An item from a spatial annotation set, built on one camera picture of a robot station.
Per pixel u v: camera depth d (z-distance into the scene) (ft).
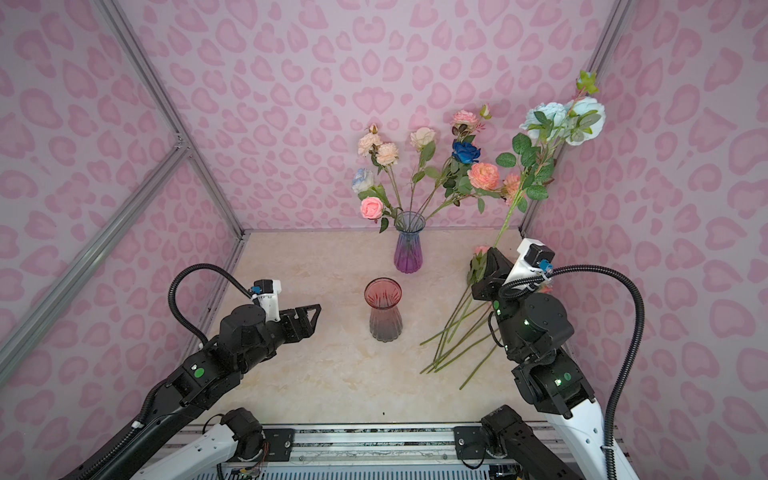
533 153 1.76
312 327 2.12
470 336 2.96
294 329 2.00
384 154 2.84
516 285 1.50
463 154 2.46
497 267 1.74
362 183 2.63
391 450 2.41
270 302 2.05
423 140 2.83
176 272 3.02
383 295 2.75
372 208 2.26
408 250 3.40
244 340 1.66
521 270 1.60
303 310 2.06
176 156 2.87
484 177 2.22
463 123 2.60
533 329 1.31
